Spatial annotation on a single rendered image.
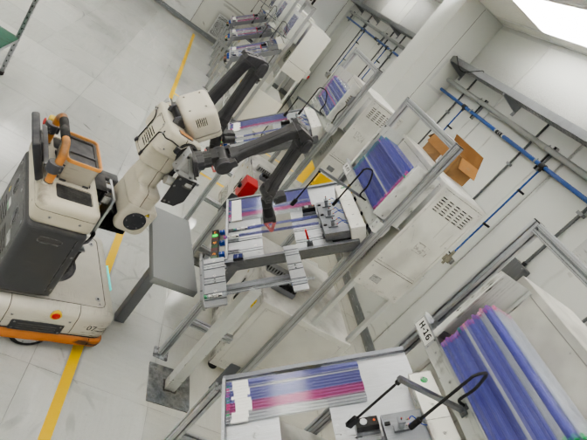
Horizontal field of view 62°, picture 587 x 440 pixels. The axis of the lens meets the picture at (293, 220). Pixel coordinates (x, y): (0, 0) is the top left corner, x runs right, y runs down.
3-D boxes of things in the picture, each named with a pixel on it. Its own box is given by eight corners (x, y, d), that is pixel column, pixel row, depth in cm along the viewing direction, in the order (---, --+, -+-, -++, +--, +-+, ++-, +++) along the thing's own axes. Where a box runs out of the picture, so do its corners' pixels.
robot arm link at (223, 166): (302, 110, 211) (310, 127, 206) (307, 130, 223) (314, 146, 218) (206, 149, 210) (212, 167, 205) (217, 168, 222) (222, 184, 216)
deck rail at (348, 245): (227, 271, 256) (224, 263, 253) (227, 270, 258) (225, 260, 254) (360, 250, 258) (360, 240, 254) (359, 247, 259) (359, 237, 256)
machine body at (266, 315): (203, 368, 290) (263, 300, 268) (208, 293, 350) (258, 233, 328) (288, 405, 315) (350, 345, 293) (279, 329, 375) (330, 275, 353)
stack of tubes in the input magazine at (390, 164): (373, 209, 250) (409, 169, 240) (352, 168, 293) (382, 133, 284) (390, 221, 255) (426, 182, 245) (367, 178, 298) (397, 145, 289)
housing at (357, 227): (352, 250, 260) (350, 228, 252) (335, 205, 302) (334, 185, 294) (367, 248, 260) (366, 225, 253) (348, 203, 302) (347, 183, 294)
